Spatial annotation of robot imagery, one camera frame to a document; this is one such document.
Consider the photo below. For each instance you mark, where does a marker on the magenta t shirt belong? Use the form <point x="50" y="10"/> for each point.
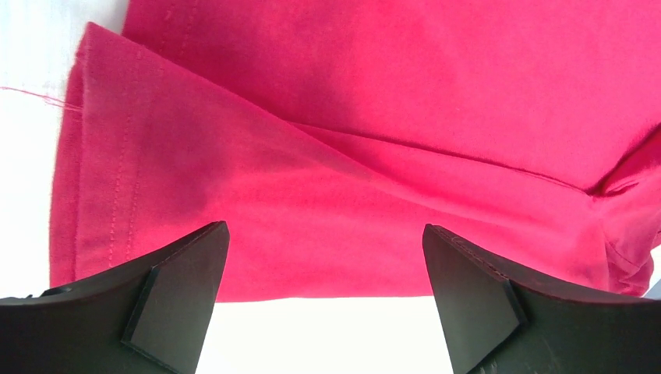
<point x="328" y="134"/>

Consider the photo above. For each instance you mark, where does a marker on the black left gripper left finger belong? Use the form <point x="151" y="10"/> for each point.
<point x="148" y="315"/>

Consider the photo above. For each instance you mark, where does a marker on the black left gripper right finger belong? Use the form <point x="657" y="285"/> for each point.
<point x="499" y="316"/>

